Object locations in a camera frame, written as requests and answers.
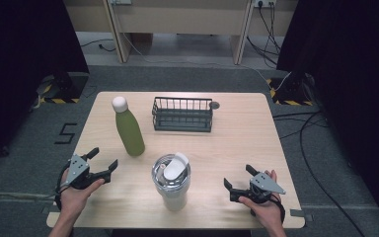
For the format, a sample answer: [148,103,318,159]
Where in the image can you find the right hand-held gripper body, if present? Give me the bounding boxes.
[235,171,287,204]

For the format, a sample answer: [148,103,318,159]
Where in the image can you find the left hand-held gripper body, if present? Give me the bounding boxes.
[66,153,109,191]

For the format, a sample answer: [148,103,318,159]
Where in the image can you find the green bottle with white cap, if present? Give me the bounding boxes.
[111,96,146,157]

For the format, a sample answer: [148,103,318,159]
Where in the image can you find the white tumbler with clear lid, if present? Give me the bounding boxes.
[150,151,191,212]

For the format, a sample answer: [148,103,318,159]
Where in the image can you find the dark wire basket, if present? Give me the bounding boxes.
[151,96,214,133]

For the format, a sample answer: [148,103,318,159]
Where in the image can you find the person's right hand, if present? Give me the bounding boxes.
[238,169,286,229]

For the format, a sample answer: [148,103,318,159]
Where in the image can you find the person's left hand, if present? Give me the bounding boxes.
[59,168,107,219]

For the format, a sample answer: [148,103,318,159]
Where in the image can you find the stand base with hazard tape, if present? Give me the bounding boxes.
[265,72,316,107]
[37,72,90,105]

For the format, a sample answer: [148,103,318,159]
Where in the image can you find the black curtain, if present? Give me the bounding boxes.
[275,0,379,233]
[0,0,90,167]

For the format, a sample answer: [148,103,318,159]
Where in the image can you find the beige wooden desk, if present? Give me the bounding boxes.
[62,0,299,65]

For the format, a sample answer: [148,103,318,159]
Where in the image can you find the grey table foot bracket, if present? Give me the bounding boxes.
[289,208,314,222]
[40,204,62,215]

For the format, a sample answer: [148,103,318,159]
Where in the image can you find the long black floor cables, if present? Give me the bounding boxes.
[271,111,367,237]

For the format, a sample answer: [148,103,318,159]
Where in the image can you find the short black floor cable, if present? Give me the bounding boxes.
[79,39,117,53]

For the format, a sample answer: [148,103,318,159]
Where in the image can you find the bundle of black plugged cables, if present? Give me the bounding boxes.
[246,1,282,67]

